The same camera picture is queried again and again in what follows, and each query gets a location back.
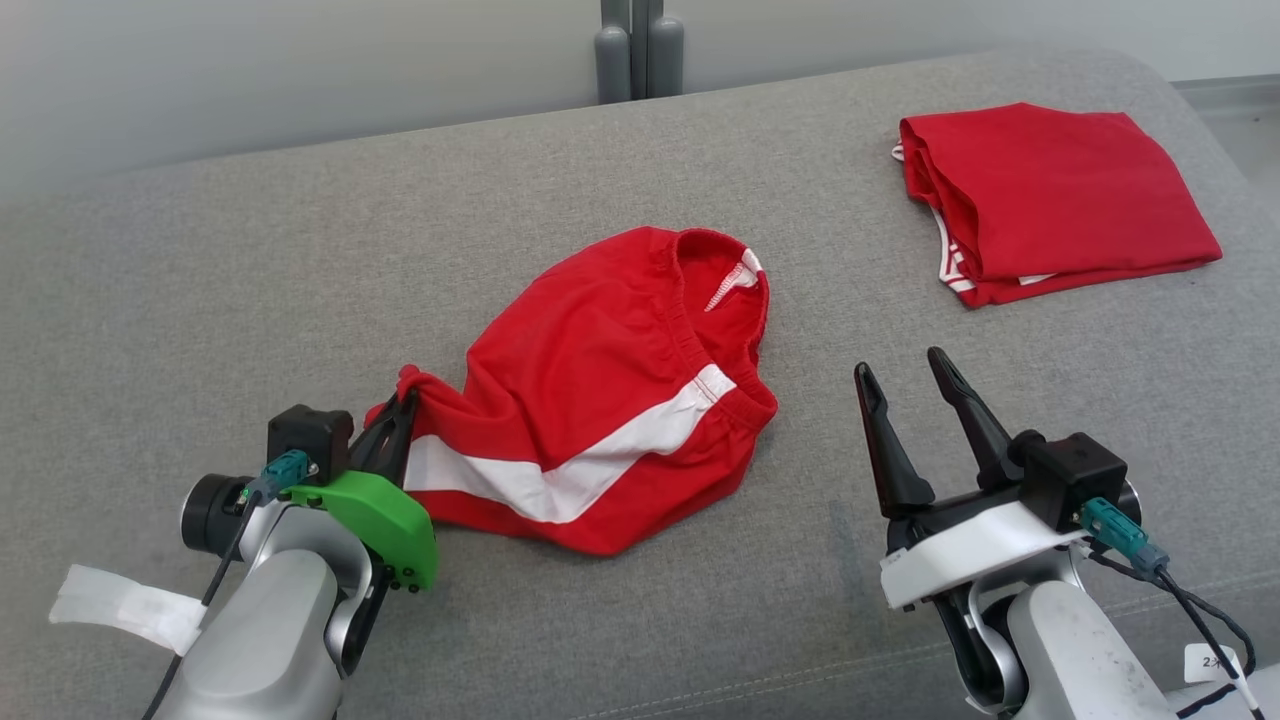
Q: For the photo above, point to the red jersey with white sleeves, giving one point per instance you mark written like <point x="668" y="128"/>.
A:
<point x="1060" y="190"/>

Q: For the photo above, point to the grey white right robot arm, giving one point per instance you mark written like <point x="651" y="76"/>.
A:
<point x="1070" y="660"/>

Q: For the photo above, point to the grey partition post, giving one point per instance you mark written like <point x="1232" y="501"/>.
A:
<point x="640" y="55"/>

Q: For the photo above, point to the grey fabric sofa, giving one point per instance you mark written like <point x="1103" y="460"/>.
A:
<point x="300" y="300"/>

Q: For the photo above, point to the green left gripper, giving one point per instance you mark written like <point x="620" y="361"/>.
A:
<point x="385" y="525"/>

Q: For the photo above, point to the red shorts with white stripes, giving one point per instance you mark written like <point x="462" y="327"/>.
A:
<point x="590" y="380"/>

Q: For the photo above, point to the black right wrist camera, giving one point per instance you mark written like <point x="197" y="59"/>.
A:
<point x="1075" y="475"/>

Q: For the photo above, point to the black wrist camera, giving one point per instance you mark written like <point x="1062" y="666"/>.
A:
<point x="308" y="440"/>
<point x="1075" y="475"/>

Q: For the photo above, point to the white tape strip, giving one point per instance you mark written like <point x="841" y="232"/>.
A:
<point x="120" y="605"/>

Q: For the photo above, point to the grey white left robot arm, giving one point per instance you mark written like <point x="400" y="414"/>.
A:
<point x="270" y="630"/>

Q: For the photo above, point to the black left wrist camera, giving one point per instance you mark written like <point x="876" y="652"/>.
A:
<point x="308" y="440"/>

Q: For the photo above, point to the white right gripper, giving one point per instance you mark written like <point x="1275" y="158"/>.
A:
<point x="970" y="555"/>

